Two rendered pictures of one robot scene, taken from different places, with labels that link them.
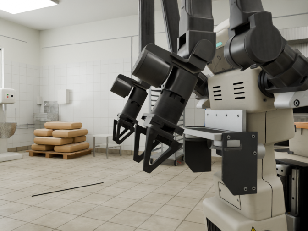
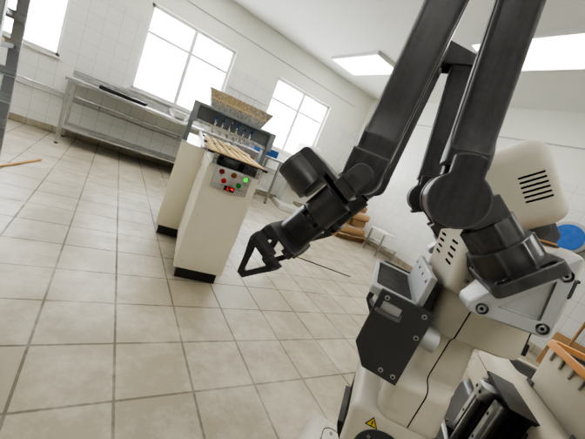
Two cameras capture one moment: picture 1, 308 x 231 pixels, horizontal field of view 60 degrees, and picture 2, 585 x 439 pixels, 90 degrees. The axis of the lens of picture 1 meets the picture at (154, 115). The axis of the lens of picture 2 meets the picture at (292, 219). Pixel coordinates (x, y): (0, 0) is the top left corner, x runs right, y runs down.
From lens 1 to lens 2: 0.29 m
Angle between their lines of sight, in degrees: 32
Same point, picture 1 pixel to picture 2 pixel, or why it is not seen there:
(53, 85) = not seen: hidden behind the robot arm
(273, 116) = not seen: hidden behind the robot
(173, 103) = (301, 222)
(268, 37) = (467, 194)
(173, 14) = (447, 120)
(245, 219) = (372, 403)
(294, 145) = (541, 375)
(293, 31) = not seen: outside the picture
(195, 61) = (343, 186)
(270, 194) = (419, 401)
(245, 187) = (381, 368)
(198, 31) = (366, 151)
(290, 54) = (507, 235)
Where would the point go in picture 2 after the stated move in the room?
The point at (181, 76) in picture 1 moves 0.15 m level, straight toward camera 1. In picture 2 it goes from (324, 197) to (257, 178)
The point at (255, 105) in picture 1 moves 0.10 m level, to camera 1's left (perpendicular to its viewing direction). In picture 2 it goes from (452, 280) to (398, 253)
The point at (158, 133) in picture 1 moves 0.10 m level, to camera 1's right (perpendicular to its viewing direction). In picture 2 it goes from (257, 243) to (307, 277)
